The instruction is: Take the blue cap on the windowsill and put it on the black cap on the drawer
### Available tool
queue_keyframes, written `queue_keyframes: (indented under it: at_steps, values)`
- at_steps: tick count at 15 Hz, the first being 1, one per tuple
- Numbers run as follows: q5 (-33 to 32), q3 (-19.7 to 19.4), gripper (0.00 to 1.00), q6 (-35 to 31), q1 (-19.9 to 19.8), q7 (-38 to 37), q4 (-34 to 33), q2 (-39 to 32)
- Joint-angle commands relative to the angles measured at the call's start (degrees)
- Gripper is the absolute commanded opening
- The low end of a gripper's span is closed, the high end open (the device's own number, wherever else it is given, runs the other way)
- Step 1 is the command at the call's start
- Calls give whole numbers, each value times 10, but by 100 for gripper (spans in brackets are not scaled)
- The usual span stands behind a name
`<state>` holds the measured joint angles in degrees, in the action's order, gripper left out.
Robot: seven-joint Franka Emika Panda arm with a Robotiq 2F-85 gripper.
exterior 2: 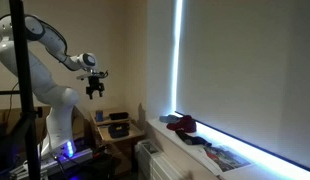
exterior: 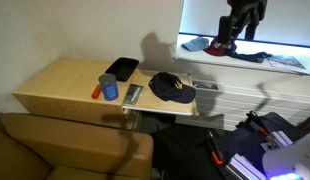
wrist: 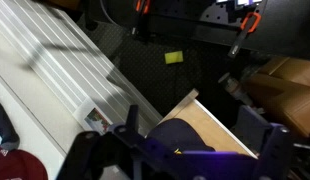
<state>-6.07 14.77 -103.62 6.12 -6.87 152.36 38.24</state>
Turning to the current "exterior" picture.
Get white windowsill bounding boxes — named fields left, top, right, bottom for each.
left=174, top=33, right=310, bottom=76

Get colourful printed magazine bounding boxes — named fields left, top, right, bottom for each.
left=266, top=54, right=310, bottom=75

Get red cap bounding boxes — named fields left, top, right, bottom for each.
left=203, top=35, right=238, bottom=58

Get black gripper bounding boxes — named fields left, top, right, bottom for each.
left=217, top=0, right=269, bottom=46

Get blue cylindrical can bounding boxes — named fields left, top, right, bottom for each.
left=98, top=73, right=120, bottom=102

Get white-framed photo card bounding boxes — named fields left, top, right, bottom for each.
left=192, top=79, right=220, bottom=92

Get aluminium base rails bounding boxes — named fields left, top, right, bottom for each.
left=224, top=130, right=294, bottom=180

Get small orange cylinder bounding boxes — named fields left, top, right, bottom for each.
left=91, top=84, right=102, bottom=100

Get black clamp with orange grip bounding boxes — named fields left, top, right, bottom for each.
left=246, top=110, right=273, bottom=138
left=206, top=130, right=226, bottom=167

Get dark blue bag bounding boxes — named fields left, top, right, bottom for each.
left=214, top=111, right=306, bottom=180

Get brown leather sofa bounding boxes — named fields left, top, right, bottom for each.
left=0, top=112, right=154, bottom=180

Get wooden pull-out shelf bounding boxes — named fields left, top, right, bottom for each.
left=121, top=69, right=200, bottom=120

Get white panel radiator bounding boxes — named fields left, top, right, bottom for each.
left=174, top=79, right=310, bottom=132

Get light blue cap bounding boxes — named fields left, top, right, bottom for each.
left=180, top=36, right=210, bottom=53

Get black plastic tray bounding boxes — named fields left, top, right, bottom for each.
left=104, top=56, right=140, bottom=83

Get black cap with yellow logo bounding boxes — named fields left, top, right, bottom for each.
left=148, top=71, right=197, bottom=104

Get light wooden drawer cabinet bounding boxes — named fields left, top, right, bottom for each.
left=12, top=56, right=143, bottom=129

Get navy blue cloth item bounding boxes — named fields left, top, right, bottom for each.
left=228, top=50, right=274, bottom=64

